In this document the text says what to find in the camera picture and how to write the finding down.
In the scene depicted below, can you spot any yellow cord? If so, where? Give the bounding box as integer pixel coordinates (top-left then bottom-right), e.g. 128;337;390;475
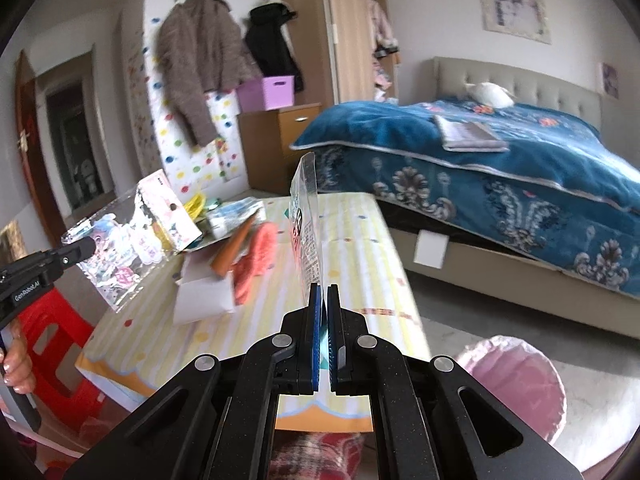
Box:
184;192;208;221

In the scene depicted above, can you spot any wooden nightstand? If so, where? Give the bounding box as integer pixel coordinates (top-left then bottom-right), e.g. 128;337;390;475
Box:
237;102;323;196

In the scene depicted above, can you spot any beige upholstered bed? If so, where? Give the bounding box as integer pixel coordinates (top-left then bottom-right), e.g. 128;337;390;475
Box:
385;56;640;341

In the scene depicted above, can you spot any red plaid cloth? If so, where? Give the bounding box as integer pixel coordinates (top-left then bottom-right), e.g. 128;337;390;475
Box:
272;432;366;480

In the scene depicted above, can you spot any wooden wardrobe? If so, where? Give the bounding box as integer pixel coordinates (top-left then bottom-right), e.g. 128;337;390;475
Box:
262;0;401;108

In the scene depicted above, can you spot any white plush toy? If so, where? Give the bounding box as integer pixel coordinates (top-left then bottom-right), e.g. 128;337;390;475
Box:
462;81;516;109

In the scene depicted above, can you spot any folded grey cloth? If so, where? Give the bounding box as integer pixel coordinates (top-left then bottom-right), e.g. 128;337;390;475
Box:
434;114;510;153

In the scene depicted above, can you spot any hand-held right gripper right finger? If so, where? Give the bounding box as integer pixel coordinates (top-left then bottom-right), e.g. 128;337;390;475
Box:
327;284;583;480

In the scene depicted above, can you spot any purple storage box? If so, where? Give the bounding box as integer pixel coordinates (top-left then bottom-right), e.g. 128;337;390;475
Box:
236;75;296;112

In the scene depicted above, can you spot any pink trash bag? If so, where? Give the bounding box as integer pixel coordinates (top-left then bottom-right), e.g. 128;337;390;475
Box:
457;335;567;447

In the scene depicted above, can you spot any pale patterned panel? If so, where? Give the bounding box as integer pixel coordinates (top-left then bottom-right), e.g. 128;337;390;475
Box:
119;10;161;177

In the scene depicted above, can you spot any polka dot mattress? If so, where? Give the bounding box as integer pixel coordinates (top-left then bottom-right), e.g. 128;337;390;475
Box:
145;17;248;196

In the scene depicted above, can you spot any wall poster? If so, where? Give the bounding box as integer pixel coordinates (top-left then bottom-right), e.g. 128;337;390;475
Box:
475;0;552;45

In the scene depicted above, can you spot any white paper tag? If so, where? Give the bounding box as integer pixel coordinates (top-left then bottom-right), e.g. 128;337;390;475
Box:
414;230;448;270

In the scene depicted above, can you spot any pink printed cardboard box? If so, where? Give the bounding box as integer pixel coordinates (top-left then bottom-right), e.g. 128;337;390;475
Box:
136;170;203;252

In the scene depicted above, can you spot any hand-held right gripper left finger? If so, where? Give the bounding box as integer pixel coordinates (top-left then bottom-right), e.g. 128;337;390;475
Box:
62;282;326;480

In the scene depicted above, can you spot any small wall picture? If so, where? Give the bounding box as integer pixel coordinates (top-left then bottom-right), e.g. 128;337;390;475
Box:
600;62;621;98

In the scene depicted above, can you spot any black coat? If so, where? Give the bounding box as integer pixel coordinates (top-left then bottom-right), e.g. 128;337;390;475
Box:
243;2;304;93

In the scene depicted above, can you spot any orange cone toy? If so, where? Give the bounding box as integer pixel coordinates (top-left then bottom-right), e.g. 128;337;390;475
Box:
210;217;258;277

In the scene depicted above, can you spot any pink hanging garment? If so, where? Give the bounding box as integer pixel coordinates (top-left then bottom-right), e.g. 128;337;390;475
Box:
367;0;401;56

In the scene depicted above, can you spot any cartoon printed plastic package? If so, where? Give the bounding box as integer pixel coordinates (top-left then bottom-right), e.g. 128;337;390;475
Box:
60;194;168;307

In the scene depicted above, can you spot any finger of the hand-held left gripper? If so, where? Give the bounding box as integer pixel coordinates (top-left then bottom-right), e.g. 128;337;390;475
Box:
47;236;97;272

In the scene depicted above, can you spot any orange knitted glove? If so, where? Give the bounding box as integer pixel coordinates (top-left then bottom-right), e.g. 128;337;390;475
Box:
231;221;279;306

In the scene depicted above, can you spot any white paper box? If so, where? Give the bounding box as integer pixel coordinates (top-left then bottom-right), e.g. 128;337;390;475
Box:
172;252;236;326

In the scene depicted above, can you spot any person's left hand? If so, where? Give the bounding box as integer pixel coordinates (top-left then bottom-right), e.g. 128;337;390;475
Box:
1;321;34;394

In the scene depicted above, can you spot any clear printed plastic package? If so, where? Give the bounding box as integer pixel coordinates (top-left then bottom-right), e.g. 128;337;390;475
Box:
289;152;331;293

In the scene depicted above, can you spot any brown fleece coat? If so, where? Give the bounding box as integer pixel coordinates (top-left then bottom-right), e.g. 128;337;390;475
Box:
156;0;261;147

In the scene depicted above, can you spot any red plastic stool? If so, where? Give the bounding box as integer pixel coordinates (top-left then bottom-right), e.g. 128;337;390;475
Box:
0;290;108;436

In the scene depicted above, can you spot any brown wooden door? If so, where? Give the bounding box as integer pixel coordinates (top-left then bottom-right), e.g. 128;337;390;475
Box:
14;50;67;248

